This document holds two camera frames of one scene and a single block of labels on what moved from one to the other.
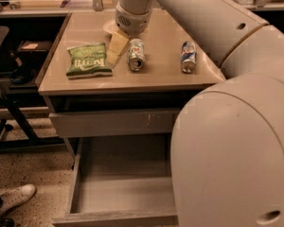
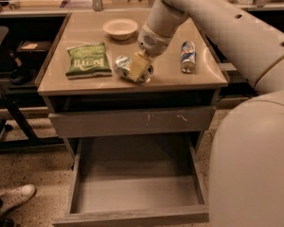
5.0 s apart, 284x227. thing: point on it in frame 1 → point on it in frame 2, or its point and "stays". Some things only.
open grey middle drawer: [121, 182] stays
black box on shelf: [34, 50] stays
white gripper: [132, 23] → [153, 43]
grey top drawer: [95, 122] stays
